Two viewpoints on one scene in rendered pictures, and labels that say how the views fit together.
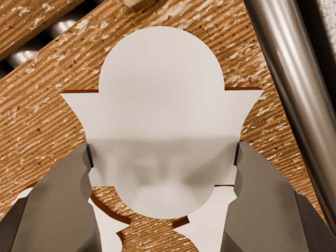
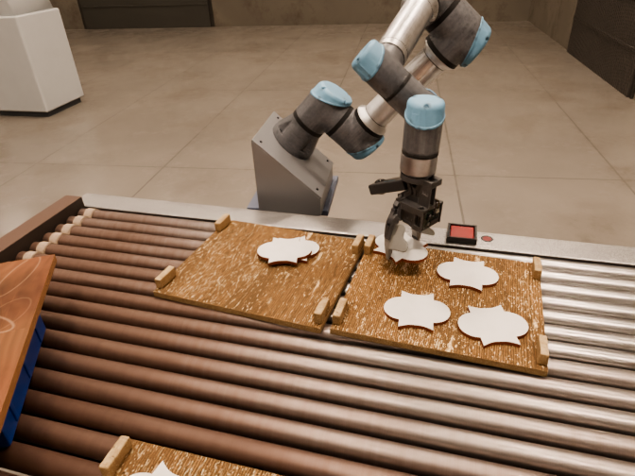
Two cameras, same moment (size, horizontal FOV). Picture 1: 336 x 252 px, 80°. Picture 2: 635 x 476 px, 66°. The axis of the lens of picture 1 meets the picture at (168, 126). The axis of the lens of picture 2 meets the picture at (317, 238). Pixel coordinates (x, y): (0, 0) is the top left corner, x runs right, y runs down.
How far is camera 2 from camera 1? 114 cm
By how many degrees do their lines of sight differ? 79
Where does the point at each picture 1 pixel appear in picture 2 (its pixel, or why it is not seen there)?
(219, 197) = (443, 267)
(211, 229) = (460, 276)
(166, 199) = (417, 253)
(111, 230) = (430, 299)
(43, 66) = (359, 274)
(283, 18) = not seen: hidden behind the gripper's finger
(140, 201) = (412, 257)
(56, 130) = (375, 285)
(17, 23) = (346, 270)
